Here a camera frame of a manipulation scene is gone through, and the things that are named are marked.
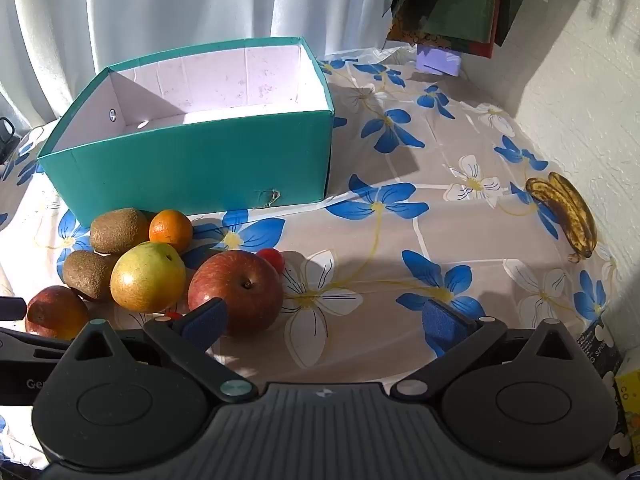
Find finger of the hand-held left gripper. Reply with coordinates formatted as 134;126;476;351
0;297;27;320

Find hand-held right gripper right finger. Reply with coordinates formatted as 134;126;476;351
390;299;581;402

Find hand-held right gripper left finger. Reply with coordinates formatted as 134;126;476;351
62;297;257;403

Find small red apple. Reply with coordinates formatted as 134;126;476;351
25;285;91;341

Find large red apple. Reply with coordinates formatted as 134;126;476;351
187;250;285;338

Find yellow green pear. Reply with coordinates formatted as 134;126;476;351
110;241;187;313

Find brown kiwi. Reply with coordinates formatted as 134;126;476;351
62;250;121;302
90;207;151;255

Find small orange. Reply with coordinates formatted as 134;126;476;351
149;209;194;255

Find teal cardboard box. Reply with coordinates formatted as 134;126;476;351
37;36;335;218

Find blue floral tablecloth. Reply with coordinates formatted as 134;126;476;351
0;45;626;467

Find black printed packet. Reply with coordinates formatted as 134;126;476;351
577;317;626;392

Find overripe banana bunch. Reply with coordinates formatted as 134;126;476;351
525;171;598;263

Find dark green mug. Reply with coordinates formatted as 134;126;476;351
0;116;20;161

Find yellow carton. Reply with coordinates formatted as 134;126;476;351
612;360;640;461

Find purple box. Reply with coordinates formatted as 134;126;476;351
416;44;462;77

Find red bag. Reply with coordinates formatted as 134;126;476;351
450;35;494;59

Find orange patterned bag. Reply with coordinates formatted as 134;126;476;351
387;14;451;45

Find white curtain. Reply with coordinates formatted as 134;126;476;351
0;0;416;136

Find dark green plastic bag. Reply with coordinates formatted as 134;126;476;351
425;0;501;43

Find black plastic bag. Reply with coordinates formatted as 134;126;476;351
495;0;547;47

